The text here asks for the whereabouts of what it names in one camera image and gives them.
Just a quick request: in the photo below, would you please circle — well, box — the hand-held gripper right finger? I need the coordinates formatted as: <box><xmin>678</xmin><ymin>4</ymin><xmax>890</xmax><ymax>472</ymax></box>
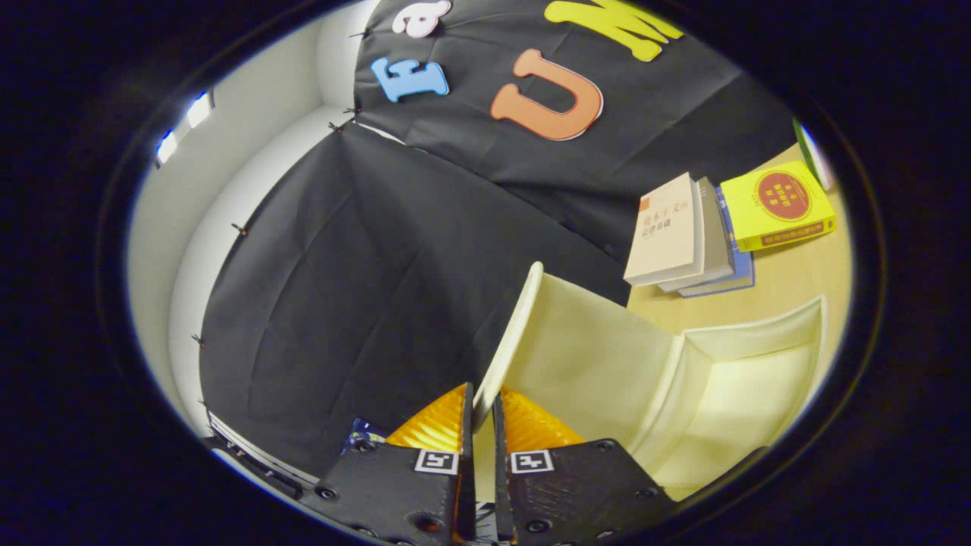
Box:
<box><xmin>492</xmin><ymin>385</ymin><xmax>677</xmax><ymax>546</ymax></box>

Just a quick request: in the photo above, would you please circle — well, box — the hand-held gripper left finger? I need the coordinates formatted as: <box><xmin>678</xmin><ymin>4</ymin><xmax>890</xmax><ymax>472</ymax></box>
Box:
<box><xmin>315</xmin><ymin>381</ymin><xmax>477</xmax><ymax>546</ymax></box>

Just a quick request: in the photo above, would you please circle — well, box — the cream fabric storage box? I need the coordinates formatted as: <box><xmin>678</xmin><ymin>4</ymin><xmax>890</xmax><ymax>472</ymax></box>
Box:
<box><xmin>472</xmin><ymin>262</ymin><xmax>829</xmax><ymax>501</ymax></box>

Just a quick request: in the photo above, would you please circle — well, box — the black backdrop cloth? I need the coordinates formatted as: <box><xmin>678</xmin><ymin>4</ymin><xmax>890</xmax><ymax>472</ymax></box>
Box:
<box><xmin>199</xmin><ymin>0</ymin><xmax>797</xmax><ymax>479</ymax></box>

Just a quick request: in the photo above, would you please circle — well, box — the beige paperback book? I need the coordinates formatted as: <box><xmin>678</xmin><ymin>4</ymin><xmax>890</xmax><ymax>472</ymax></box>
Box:
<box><xmin>624</xmin><ymin>172</ymin><xmax>705</xmax><ymax>287</ymax></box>

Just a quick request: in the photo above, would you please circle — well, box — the blue book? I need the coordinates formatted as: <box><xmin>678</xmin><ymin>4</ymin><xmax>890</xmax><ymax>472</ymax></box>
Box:
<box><xmin>677</xmin><ymin>186</ymin><xmax>756</xmax><ymax>298</ymax></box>

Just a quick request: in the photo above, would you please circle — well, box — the grey book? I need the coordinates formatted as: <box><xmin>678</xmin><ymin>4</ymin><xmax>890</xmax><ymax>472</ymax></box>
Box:
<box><xmin>657</xmin><ymin>177</ymin><xmax>735</xmax><ymax>293</ymax></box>

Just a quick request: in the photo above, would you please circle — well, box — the yellow book with red circle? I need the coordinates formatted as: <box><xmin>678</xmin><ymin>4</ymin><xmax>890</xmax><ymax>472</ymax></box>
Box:
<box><xmin>719</xmin><ymin>160</ymin><xmax>837</xmax><ymax>253</ymax></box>

